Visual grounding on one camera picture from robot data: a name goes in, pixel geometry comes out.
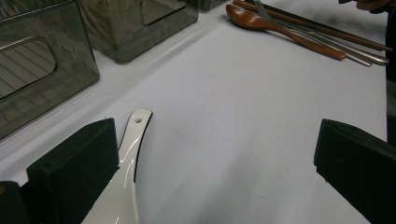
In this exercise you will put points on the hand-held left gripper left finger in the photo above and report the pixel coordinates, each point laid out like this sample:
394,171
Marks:
74,174

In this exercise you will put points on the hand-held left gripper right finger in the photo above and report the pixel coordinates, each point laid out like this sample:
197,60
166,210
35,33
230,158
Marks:
358,168

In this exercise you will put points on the white ceramic spoon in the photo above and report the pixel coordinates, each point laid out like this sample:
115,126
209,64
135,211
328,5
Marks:
127,155

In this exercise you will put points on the clear grey plastic bin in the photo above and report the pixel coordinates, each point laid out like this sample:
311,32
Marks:
124,40
37,93

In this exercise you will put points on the silver metal fork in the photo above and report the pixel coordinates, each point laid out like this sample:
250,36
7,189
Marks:
358,59

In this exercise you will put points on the brown wooden chopstick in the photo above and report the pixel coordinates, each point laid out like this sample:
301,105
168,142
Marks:
327,31

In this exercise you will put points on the black chopstick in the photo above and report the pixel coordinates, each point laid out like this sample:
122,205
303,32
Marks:
299,15

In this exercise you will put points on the brown wooden spoon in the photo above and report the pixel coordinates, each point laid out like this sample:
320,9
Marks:
249,20

